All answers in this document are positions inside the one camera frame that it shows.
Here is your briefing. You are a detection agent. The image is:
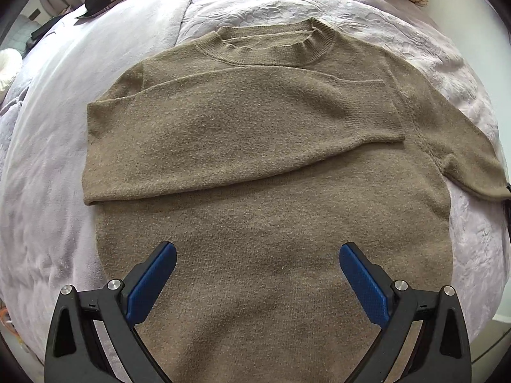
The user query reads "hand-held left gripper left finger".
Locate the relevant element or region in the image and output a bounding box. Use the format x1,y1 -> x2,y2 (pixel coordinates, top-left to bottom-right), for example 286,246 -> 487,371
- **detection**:
44,241 -> 177,383

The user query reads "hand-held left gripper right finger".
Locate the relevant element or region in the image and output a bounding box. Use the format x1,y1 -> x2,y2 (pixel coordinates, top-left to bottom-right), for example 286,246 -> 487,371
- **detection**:
339,241 -> 472,383

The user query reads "olive brown knit sweater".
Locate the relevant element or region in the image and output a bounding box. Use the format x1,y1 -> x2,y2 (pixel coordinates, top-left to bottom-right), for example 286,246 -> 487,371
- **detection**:
82,18 -> 511,383

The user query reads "lilac fleece blanket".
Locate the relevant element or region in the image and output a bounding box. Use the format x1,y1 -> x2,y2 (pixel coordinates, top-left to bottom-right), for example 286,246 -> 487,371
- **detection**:
0,0 -> 210,368

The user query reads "lilac embossed bedspread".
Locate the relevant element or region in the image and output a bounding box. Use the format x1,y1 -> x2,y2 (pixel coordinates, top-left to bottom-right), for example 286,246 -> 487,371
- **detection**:
176,0 -> 511,328

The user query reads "white round cushion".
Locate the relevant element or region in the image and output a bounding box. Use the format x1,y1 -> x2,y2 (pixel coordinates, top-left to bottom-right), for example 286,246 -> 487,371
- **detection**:
0,48 -> 22,96

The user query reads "grey sofa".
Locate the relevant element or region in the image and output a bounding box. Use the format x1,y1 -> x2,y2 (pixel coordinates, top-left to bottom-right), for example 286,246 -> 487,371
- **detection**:
6,14 -> 38,54

